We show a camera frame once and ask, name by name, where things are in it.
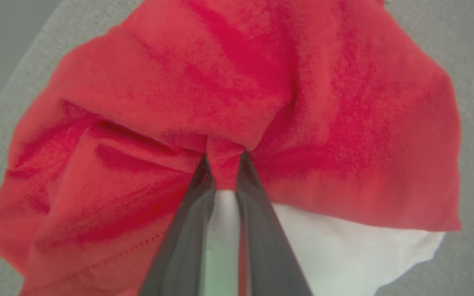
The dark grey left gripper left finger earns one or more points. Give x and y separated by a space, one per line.
181 242

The red and white garment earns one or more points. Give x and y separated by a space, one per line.
261 82

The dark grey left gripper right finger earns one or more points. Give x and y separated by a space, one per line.
268 250

